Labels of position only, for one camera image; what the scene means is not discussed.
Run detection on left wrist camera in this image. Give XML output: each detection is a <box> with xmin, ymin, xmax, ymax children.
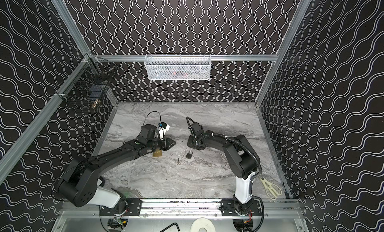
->
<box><xmin>158</xmin><ymin>122</ymin><xmax>170</xmax><ymax>139</ymax></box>

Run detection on black allen key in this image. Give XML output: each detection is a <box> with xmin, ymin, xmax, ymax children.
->
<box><xmin>160</xmin><ymin>223</ymin><xmax>181</xmax><ymax>232</ymax></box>

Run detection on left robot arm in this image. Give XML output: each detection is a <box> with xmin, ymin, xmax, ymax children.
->
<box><xmin>53</xmin><ymin>122</ymin><xmax>176</xmax><ymax>214</ymax></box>

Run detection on black wire wall basket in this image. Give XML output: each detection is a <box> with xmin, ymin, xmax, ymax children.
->
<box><xmin>59</xmin><ymin>57</ymin><xmax>118</xmax><ymax>113</ymax></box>

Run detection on brass padlock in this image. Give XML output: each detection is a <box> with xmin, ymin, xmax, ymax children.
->
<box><xmin>152</xmin><ymin>150</ymin><xmax>163</xmax><ymax>157</ymax></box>

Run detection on white mesh wall basket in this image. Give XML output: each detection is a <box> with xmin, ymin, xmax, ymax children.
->
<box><xmin>144</xmin><ymin>54</ymin><xmax>212</xmax><ymax>80</ymax></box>

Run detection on cream scissors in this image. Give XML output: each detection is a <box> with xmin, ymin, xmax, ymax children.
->
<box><xmin>260</xmin><ymin>177</ymin><xmax>283</xmax><ymax>201</ymax></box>

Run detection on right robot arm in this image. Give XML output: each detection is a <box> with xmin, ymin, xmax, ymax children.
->
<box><xmin>187</xmin><ymin>121</ymin><xmax>263</xmax><ymax>215</ymax></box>

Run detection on small black padlock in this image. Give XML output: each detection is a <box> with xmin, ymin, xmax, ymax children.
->
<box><xmin>186</xmin><ymin>151</ymin><xmax>193</xmax><ymax>159</ymax></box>

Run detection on white tape roll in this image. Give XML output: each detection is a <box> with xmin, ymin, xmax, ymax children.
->
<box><xmin>190</xmin><ymin>218</ymin><xmax>216</xmax><ymax>232</ymax></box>

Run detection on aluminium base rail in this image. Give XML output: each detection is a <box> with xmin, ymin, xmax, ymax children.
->
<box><xmin>60</xmin><ymin>199</ymin><xmax>301</xmax><ymax>219</ymax></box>

